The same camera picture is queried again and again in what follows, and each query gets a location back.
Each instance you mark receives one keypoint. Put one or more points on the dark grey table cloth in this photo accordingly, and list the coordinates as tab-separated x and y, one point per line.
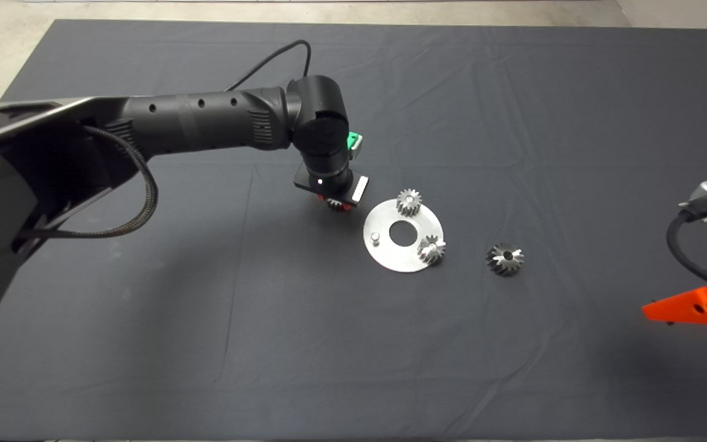
206	337

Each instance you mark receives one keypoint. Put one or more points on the small steel spur gear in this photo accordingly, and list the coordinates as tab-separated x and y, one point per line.
409	202
431	250
335	205

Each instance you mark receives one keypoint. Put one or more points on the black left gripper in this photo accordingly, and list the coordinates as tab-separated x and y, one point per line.
329	184

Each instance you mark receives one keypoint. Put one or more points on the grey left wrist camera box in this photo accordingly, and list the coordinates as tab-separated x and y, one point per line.
356	149

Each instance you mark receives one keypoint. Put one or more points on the round metal plate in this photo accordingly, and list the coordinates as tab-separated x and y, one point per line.
402	261

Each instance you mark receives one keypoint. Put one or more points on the green left camera mount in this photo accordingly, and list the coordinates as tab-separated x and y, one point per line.
351	140

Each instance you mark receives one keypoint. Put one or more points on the large dark steel gear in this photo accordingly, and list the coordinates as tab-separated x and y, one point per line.
501	264

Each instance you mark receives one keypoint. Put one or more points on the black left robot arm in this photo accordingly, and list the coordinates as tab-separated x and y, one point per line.
206	120

